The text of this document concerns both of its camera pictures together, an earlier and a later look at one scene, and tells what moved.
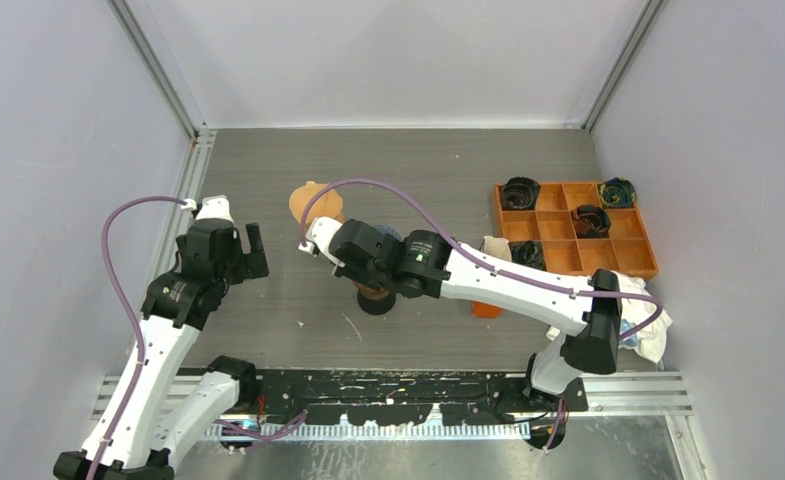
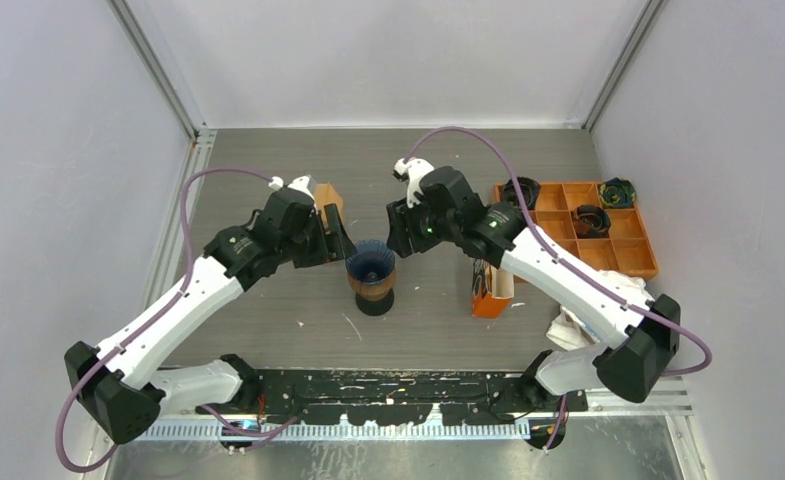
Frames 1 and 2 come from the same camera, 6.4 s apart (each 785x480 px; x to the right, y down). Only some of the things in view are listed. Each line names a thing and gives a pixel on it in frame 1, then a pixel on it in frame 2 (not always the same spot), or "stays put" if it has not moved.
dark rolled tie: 520,193 stays put
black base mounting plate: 403,397 stays put
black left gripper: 250,265 -> 333,246
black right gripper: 343,270 -> 402,215
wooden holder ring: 374,294 stays put
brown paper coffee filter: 328,204 stays put
